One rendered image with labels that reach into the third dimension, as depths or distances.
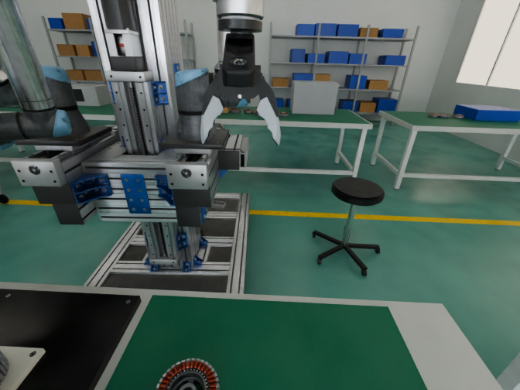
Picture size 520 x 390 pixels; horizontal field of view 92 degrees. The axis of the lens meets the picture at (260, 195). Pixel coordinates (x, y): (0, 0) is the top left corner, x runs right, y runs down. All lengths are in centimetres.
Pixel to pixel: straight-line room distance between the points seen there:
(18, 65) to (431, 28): 744
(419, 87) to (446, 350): 724
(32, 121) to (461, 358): 120
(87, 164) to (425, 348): 118
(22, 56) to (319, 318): 97
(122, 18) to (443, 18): 723
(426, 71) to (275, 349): 747
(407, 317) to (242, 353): 41
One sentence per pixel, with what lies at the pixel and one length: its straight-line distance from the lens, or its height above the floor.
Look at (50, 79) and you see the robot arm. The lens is 115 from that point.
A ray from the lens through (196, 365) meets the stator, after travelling 59.
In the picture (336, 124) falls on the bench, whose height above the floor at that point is 74.
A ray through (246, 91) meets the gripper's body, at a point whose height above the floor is 125.
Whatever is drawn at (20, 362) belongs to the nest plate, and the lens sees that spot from 73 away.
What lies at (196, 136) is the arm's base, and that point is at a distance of 95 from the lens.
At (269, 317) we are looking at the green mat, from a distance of 68.
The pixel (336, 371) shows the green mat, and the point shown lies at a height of 75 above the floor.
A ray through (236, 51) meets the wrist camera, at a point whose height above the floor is 131.
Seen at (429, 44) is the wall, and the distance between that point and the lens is 770.
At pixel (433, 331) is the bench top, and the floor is 75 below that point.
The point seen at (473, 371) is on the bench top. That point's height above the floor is 75.
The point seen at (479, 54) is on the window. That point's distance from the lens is 691.
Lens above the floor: 130
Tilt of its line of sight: 28 degrees down
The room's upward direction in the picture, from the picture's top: 2 degrees clockwise
